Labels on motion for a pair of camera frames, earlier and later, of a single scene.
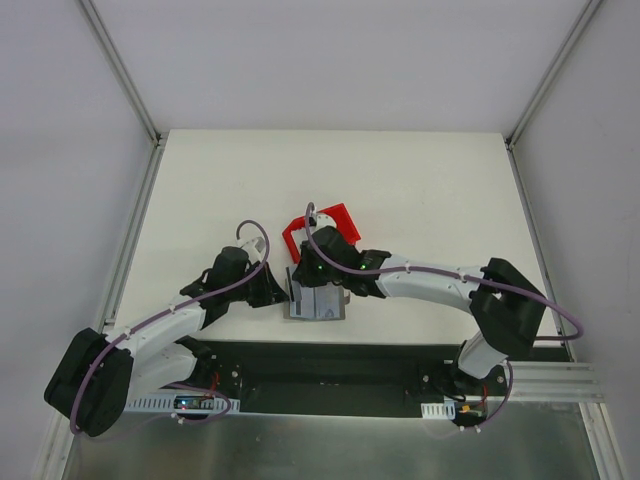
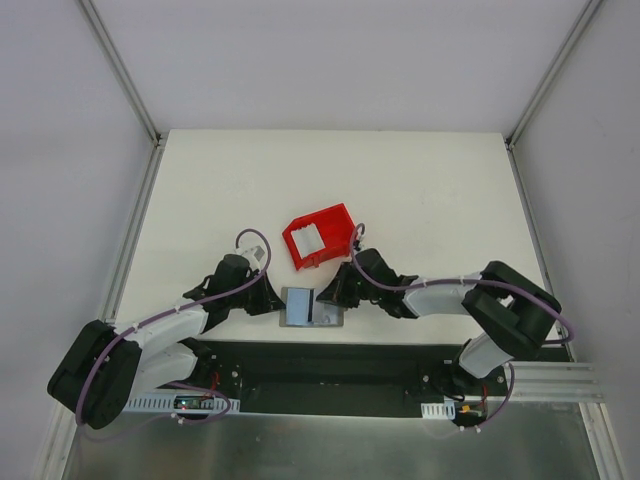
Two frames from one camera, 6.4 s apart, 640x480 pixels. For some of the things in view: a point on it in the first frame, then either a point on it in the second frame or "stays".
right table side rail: [539, 251] stays
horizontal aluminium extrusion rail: [553, 382] stays
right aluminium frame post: [586, 13] stays
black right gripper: [310, 275] to [347, 288]
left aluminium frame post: [122, 71] stays
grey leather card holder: [323, 301] to [313, 297]
